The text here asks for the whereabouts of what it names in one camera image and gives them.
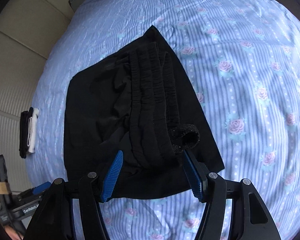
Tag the black shorts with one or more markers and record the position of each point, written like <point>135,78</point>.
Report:
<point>140,101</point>

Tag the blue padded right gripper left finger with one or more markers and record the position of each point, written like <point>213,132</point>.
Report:
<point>54,217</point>

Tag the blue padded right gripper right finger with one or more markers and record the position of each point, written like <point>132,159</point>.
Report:
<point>193,177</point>

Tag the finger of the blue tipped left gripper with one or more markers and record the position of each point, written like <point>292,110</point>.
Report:
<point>41,188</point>

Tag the person's left hand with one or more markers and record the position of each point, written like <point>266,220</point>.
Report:
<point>13,234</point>

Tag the folded black and white clothes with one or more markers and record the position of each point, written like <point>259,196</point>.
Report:
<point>28,131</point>

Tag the bed with blue floral sheet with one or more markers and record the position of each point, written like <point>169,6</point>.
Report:
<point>242,58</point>

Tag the beige louvred wardrobe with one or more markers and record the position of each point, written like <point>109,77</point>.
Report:
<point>28,31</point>

